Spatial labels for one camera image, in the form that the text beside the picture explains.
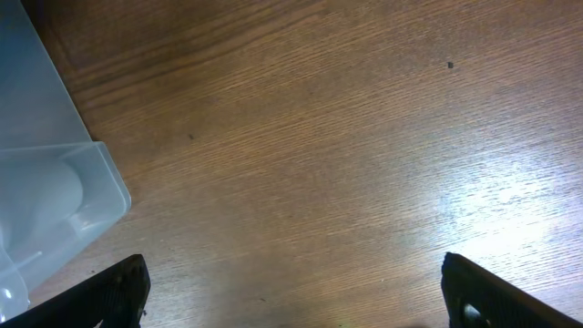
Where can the grey cup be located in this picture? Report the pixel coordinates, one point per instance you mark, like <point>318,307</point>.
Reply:
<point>36,195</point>

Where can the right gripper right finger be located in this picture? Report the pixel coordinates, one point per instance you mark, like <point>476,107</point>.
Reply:
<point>475,297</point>

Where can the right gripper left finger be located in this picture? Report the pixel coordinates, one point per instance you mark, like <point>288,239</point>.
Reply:
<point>113,298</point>

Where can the clear plastic storage bin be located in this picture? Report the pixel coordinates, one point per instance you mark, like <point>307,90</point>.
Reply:
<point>40,121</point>

